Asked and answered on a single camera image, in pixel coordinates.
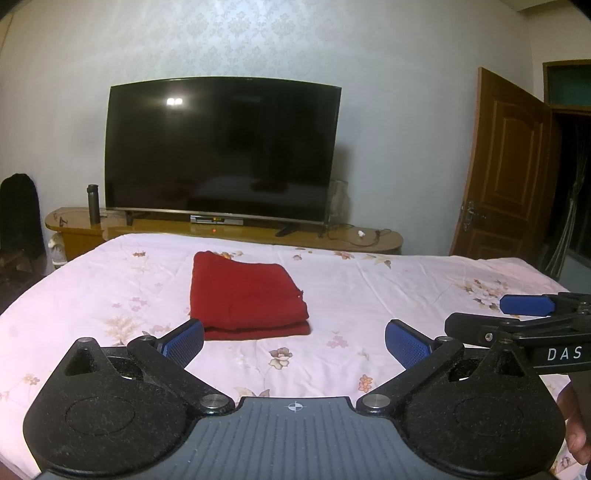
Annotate black chair with clothing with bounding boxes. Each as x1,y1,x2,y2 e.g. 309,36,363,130
0,173,46,260

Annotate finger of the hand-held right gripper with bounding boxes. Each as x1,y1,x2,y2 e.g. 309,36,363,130
444,312,591,349
499,292,591,319

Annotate red knit garment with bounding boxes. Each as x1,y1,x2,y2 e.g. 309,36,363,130
189,250,311,342

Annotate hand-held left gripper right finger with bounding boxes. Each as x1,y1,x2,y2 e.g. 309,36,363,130
357,319,540,416

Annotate metal door handle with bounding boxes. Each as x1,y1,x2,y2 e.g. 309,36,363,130
462,200,486,232

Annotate person's right hand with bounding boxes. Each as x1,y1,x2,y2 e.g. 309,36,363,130
556,383,591,465

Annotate wooden door frame with transom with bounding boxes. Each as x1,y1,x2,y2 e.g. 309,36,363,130
542,59,591,117

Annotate white patterned object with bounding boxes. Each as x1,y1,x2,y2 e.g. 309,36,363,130
48,233,69,271

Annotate black flat-screen television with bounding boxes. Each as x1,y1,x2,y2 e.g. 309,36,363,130
104,76,343,237

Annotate brown wooden door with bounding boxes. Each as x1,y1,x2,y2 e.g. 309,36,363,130
450,67,556,260

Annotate black cable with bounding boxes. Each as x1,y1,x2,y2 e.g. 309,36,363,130
318,223,393,246

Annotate clear plastic cover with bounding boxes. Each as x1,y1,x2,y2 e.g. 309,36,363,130
329,179,352,228

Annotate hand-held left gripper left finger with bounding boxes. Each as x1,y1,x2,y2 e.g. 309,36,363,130
62,319,236,416

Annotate white floral bed blanket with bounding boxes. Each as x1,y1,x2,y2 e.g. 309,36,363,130
0,233,591,480

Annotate silver set-top box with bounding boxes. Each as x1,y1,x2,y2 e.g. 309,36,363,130
189,214,245,226

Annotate grey curtain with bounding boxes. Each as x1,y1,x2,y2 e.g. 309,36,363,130
542,178,579,282

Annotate wooden television stand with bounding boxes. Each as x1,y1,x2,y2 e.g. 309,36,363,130
45,207,404,261

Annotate black thermos bottle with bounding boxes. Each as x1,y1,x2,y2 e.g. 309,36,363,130
87,184,103,225

